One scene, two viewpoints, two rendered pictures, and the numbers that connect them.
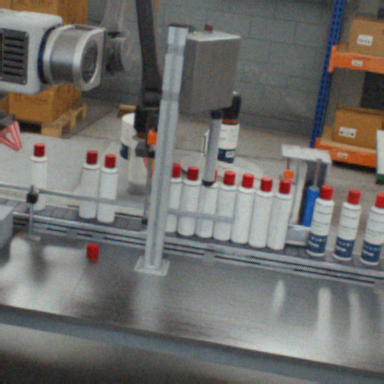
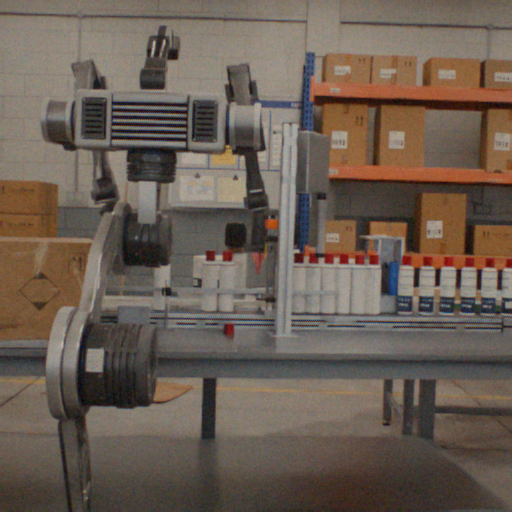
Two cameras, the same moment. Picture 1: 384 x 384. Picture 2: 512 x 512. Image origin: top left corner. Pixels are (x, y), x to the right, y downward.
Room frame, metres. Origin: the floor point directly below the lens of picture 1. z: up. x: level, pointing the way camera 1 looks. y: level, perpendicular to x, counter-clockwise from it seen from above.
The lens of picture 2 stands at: (-0.59, 0.67, 1.22)
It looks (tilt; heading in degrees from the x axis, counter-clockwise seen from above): 3 degrees down; 345
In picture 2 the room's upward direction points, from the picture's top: 2 degrees clockwise
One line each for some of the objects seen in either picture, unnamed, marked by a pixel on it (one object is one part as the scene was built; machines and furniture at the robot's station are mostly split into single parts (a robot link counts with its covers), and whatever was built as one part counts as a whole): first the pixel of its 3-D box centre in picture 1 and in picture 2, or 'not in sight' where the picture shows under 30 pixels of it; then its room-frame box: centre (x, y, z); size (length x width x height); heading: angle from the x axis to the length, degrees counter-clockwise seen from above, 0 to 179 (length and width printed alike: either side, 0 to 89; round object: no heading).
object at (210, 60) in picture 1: (201, 70); (305, 163); (1.83, -0.12, 1.38); 0.17 x 0.10 x 0.19; 137
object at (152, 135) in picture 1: (153, 180); (270, 264); (1.88, -0.03, 1.05); 0.10 x 0.04 x 0.33; 172
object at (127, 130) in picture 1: (147, 138); (217, 274); (2.56, 0.01, 0.95); 0.20 x 0.20 x 0.14
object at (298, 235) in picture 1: (298, 196); (380, 274); (1.96, -0.45, 1.01); 0.14 x 0.13 x 0.26; 82
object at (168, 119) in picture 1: (164, 152); (286, 229); (1.78, -0.05, 1.16); 0.04 x 0.04 x 0.67; 82
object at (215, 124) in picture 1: (212, 148); (320, 225); (1.81, -0.17, 1.18); 0.04 x 0.04 x 0.21
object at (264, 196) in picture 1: (261, 212); (358, 284); (1.88, -0.34, 0.98); 0.05 x 0.05 x 0.20
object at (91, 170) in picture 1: (89, 184); (209, 280); (1.96, 0.16, 0.98); 0.05 x 0.05 x 0.20
